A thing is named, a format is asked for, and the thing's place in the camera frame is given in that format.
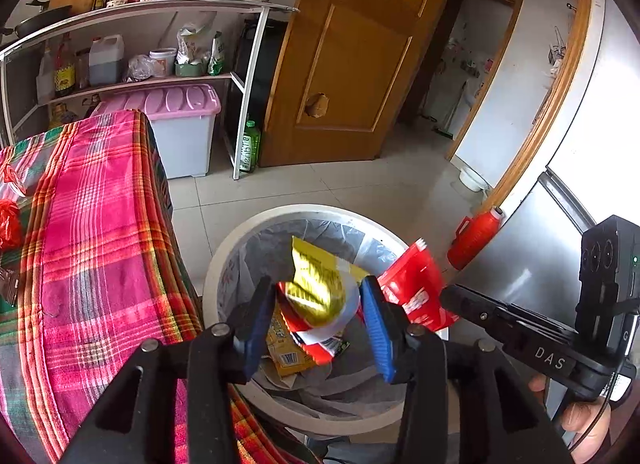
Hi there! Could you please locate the crumpled clear plastic bag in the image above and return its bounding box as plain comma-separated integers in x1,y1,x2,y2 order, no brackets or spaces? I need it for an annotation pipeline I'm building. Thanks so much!
122,53,154,84

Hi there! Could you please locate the jug of dark liquid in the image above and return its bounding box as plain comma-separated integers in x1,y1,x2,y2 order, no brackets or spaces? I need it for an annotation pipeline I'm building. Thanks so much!
88,34,126,86

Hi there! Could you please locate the yellow barcode snack packet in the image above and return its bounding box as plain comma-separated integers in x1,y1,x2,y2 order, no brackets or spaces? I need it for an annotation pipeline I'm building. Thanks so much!
264,303,322,378

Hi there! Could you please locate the red snack wrapper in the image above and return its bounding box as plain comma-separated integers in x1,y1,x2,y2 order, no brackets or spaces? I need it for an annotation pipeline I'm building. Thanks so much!
377,238,462,331

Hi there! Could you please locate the pink lid storage box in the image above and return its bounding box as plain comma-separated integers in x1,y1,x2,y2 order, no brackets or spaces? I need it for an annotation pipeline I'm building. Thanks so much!
89,83,222,180

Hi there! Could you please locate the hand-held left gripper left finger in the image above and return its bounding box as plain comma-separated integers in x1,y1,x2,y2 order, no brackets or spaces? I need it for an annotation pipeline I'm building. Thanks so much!
60,275,277,464

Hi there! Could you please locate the white plastic bottle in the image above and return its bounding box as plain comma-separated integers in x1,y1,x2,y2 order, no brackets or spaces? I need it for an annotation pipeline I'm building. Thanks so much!
35,46,55,103

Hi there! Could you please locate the silver refrigerator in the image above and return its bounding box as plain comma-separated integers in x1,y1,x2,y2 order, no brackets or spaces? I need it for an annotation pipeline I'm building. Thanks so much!
450,0,640,420

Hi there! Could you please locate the person's right hand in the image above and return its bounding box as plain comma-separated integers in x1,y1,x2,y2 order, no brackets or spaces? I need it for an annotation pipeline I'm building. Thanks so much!
529,374,617,464

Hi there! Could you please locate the green white packet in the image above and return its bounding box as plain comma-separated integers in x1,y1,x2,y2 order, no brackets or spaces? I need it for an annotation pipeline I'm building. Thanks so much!
207,31,226,76

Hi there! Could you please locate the white round trash bin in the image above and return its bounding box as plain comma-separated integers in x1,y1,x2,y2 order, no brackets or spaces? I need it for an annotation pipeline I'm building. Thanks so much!
202,202,451,439

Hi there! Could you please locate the green bowl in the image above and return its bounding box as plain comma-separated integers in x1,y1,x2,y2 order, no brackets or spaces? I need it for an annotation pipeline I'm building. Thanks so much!
173,61,209,78

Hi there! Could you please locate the yellow label oil bottle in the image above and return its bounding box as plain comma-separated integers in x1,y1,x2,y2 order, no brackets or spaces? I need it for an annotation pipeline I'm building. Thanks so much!
53,33,77,98

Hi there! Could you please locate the red plastic bag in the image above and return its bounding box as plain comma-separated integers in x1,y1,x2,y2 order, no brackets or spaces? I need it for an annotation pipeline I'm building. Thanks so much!
0,198,24,251

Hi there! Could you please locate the white plastic tub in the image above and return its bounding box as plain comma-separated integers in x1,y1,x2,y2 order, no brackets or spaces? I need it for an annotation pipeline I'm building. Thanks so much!
148,47,179,79

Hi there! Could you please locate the white metal shelf rack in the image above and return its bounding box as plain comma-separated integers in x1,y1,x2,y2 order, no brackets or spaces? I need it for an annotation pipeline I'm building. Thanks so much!
0,0,301,181

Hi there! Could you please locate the brown doorway frame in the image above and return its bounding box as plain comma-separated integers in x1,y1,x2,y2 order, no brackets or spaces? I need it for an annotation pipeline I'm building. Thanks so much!
399,0,524,161

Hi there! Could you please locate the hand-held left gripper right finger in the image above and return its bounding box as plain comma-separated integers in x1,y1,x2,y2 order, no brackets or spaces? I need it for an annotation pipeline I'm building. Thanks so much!
358,274,574,464

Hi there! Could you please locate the green plastic bottle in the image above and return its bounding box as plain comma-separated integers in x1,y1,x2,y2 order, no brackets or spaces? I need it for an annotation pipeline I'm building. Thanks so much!
238,119,262,174

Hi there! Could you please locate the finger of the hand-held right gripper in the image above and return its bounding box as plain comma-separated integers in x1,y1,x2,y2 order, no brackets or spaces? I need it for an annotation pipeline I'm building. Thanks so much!
439,284,526,345

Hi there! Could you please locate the white plastic bag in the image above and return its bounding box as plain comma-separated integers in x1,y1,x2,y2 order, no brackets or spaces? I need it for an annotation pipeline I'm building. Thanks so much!
175,23,216,68

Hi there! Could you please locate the pink green plaid tablecloth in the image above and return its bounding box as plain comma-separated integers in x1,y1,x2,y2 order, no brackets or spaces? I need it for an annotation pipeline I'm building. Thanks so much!
0,109,326,464

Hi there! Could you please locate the clear bin liner bag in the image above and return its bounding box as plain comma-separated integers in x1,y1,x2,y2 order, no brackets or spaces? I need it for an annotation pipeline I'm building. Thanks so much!
227,216,416,422

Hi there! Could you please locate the glass jar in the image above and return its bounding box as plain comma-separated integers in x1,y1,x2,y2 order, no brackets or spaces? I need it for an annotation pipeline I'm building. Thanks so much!
75,47,92,90

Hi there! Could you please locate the black frying pan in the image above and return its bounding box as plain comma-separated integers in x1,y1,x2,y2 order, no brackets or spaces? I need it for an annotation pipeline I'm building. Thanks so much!
0,0,74,41

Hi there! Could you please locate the red thermos flask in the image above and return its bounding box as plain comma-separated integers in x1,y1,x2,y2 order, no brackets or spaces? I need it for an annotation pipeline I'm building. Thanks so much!
446,206,503,271

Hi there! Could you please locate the gold yellow snack wrapper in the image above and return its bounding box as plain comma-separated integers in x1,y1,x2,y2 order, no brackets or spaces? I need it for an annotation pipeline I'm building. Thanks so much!
277,236,370,351

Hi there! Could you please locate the wooden door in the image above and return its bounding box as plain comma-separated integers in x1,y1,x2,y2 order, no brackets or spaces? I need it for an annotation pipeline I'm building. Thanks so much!
259,0,462,168

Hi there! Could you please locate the white floor bowl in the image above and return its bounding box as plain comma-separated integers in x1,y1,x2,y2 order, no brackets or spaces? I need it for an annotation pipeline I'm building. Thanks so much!
458,166,489,194

